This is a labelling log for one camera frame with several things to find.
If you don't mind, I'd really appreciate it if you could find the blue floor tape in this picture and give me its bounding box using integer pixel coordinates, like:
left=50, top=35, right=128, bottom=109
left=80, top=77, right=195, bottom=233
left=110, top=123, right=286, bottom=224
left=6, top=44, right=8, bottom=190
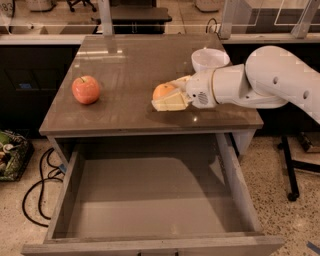
left=307, top=241, right=320, bottom=255

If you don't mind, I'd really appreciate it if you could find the black stand with caster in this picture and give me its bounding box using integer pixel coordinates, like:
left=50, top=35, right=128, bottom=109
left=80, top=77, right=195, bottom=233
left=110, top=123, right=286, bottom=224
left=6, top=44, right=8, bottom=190
left=278, top=136, right=320, bottom=202

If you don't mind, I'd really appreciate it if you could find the patterned basket with items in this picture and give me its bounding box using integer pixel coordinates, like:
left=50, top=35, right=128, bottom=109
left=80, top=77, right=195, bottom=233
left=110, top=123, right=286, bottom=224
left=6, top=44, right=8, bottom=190
left=0, top=130, right=34, bottom=182

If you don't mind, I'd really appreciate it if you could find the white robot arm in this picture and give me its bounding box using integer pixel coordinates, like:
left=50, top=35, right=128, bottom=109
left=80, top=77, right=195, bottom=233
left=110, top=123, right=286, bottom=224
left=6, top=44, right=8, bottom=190
left=152, top=46, right=320, bottom=122

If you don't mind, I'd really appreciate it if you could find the black office chair base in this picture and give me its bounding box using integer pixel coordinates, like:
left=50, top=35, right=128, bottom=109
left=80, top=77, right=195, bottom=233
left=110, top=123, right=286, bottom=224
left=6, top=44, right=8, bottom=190
left=66, top=0, right=98, bottom=13

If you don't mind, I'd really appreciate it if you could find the black floor cable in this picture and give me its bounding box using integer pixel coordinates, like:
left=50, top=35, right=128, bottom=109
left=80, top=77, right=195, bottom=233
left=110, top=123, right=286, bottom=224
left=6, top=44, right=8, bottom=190
left=21, top=147, right=65, bottom=229

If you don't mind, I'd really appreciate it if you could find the white ceramic bowl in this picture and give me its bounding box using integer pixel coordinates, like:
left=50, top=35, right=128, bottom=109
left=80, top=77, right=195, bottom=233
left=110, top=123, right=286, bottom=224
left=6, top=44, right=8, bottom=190
left=191, top=48, right=230, bottom=72

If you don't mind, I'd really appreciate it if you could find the red apple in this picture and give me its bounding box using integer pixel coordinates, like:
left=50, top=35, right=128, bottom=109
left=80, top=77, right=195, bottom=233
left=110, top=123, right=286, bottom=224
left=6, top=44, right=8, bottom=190
left=72, top=75, right=100, bottom=105

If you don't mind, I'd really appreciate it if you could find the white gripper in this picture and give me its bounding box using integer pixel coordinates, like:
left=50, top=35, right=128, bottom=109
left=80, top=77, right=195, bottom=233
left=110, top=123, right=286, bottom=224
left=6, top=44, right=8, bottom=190
left=151, top=69, right=217, bottom=112

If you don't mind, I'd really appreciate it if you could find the orange fruit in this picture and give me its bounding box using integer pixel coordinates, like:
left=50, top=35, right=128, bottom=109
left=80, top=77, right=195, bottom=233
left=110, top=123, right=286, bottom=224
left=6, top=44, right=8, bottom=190
left=152, top=83, right=175, bottom=100

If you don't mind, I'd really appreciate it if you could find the dark desk behind glass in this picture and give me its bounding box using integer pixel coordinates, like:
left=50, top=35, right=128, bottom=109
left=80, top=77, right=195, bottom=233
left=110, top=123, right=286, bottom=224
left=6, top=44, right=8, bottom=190
left=94, top=6, right=172, bottom=34

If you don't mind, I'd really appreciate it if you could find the open grey top drawer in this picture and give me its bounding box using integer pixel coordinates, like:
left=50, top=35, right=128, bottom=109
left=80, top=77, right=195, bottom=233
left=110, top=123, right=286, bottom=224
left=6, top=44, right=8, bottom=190
left=22, top=134, right=284, bottom=256

